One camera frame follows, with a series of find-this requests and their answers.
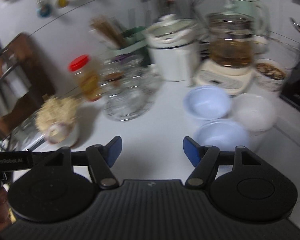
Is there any blue plastic bowl front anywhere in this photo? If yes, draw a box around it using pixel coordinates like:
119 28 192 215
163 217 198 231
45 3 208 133
192 119 250 151

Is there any blue plastic bowl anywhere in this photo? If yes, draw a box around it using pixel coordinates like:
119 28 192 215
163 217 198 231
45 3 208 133
183 86 232 121
192 119 250 151

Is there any white bowl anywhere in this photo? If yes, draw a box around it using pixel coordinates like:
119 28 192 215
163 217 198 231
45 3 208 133
231 93 277 133

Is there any bowl with mushrooms and onion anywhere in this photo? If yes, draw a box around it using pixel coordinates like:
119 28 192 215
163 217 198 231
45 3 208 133
45 122 79 148

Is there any half onion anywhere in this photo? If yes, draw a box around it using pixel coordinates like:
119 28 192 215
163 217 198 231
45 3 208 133
45 122 70 144

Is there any enoki mushroom bunch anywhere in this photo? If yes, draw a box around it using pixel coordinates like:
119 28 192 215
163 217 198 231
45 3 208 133
35 96 79 133

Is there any red lid jar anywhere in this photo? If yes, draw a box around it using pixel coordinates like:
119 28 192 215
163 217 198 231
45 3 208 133
68 54 102 101

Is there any wooden cutting board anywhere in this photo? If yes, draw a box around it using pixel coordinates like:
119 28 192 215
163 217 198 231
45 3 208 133
0 33 55 139

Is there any black knife rack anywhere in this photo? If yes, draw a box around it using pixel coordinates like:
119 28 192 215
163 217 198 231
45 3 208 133
0 49 35 141

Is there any glass tea kettle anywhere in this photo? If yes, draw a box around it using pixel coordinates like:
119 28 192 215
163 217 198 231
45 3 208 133
194 4 254 96

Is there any patterned bowl with grains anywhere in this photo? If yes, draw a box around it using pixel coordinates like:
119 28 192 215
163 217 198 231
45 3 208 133
255 59 289 92

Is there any white electric pot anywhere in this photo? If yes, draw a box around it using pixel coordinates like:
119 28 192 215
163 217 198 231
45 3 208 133
143 14 200 86

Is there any green chopstick holder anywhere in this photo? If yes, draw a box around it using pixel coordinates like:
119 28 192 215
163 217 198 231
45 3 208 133
110 26 152 67

